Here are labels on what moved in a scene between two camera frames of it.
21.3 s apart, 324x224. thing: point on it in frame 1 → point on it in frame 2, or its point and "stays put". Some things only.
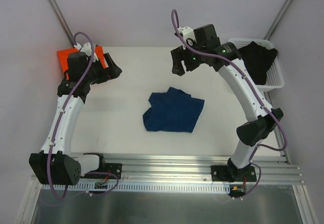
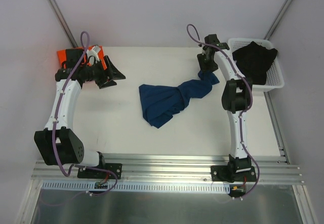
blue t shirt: [174, 110] → [160, 103]
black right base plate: [233, 173] stays put
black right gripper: [185, 59] → [207, 63]
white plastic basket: [275, 74] stays put
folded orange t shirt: [63, 56] stays put
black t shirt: [258, 59] stays put
